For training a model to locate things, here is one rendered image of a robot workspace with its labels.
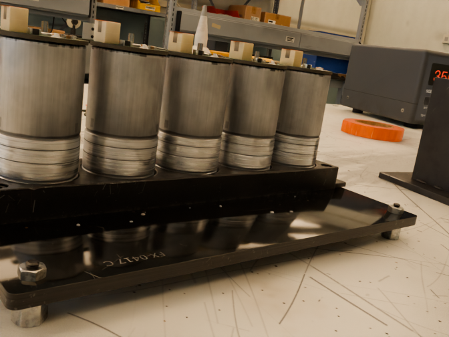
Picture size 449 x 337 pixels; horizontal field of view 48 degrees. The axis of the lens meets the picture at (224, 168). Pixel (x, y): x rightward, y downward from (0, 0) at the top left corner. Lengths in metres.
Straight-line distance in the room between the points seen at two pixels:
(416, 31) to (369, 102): 5.34
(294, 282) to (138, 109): 0.07
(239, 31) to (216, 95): 2.70
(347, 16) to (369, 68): 5.58
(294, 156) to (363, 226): 0.05
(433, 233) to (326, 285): 0.09
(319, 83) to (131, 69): 0.09
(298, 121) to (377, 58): 0.52
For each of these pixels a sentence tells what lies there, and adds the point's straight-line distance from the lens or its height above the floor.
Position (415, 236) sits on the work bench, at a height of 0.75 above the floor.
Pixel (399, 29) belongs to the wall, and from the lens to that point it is 6.21.
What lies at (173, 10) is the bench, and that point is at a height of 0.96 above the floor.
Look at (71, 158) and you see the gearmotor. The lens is 0.16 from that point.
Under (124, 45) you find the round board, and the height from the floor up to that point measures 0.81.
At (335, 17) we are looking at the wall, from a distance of 6.19.
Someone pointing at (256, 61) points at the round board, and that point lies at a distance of 0.20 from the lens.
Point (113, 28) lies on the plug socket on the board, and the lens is 0.16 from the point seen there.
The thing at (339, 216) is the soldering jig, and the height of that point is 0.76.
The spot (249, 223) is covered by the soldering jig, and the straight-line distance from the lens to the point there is 0.17.
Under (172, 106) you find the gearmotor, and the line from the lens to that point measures 0.18.
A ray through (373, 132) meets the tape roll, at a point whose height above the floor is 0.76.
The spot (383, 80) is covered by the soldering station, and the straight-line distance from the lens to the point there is 0.71.
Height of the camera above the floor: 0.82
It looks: 13 degrees down
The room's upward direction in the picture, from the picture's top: 8 degrees clockwise
